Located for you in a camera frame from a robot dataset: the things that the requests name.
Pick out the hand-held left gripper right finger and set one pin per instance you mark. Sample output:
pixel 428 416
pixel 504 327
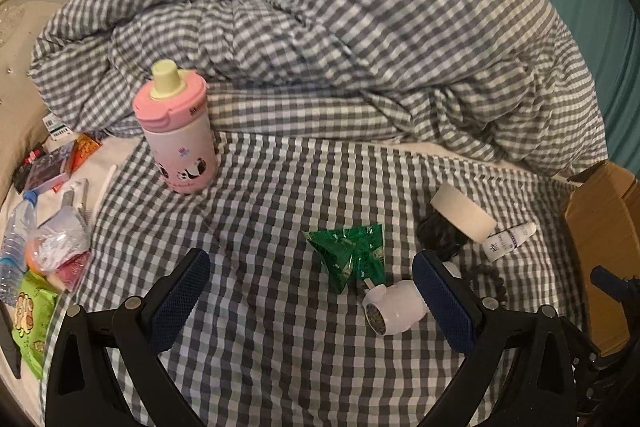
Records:
pixel 442 297

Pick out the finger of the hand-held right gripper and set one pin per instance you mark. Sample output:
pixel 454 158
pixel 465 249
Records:
pixel 580 337
pixel 607 279

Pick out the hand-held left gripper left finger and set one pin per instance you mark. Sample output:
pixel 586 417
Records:
pixel 180 297

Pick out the white roller bottle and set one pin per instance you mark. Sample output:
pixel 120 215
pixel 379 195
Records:
pixel 400 307

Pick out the brown cardboard box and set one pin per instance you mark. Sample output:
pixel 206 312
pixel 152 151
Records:
pixel 600 232

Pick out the dark transparent cup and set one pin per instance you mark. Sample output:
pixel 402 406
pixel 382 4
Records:
pixel 440 237

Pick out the white ointment tube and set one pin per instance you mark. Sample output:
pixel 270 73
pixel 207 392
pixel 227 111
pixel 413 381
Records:
pixel 502 244

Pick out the beige masking tape roll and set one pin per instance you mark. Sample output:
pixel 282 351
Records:
pixel 470 217

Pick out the green foil packet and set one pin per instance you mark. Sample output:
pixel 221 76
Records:
pixel 350 252

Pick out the clear plastic bag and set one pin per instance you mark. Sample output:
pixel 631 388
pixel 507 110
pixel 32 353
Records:
pixel 60 242

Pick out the white stick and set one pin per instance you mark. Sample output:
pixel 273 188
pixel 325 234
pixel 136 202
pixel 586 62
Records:
pixel 107 184

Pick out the grey checked bed sheet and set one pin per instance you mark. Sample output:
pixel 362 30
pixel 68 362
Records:
pixel 275 187

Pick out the green snack packet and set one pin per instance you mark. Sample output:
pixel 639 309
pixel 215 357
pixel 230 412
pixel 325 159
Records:
pixel 32 322

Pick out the pink drinking bottle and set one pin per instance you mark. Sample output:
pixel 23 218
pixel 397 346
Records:
pixel 180 147

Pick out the orange fruit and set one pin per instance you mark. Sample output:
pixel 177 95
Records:
pixel 32 257

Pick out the clear water bottle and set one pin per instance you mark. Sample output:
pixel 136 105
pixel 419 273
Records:
pixel 17 237

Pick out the orange packet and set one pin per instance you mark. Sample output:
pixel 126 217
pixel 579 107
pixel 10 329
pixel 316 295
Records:
pixel 85 152

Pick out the black phone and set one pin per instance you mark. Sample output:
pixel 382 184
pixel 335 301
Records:
pixel 10 342

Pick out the purple box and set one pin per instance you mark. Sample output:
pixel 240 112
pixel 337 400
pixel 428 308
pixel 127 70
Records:
pixel 47 169

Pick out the black and red packet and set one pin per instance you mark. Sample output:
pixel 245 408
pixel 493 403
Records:
pixel 25 169

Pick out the white and green box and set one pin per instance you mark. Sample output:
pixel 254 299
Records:
pixel 57 127

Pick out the beige pillow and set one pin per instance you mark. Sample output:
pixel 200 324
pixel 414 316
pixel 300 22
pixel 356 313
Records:
pixel 20 122

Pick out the grey checked duvet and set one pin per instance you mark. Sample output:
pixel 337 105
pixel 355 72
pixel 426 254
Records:
pixel 350 47

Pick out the teal curtain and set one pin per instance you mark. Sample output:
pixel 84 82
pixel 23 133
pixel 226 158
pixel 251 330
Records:
pixel 575 7

